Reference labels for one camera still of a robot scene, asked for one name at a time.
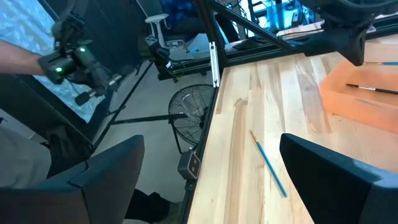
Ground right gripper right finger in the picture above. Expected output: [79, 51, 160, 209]
[280, 133, 398, 224]

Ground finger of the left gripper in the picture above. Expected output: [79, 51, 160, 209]
[341, 30, 368, 67]

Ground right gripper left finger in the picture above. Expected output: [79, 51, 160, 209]
[42, 134, 146, 224]

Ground black thin paintbrush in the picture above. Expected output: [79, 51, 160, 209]
[345, 83, 398, 96]

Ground person's forearm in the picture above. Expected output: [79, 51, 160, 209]
[0, 40, 44, 76]

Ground orange plastic bin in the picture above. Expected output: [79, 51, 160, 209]
[319, 58, 398, 134]

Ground black floor fan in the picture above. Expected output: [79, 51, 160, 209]
[167, 83, 216, 156]

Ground white chair armrest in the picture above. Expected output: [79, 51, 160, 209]
[144, 12, 171, 43]

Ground person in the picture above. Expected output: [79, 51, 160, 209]
[160, 0, 203, 32]
[0, 0, 106, 189]

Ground grey table-level camera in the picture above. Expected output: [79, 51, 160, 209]
[177, 148, 202, 182]

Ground black leader arm handle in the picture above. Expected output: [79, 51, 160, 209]
[145, 34, 180, 84]
[37, 12, 124, 107]

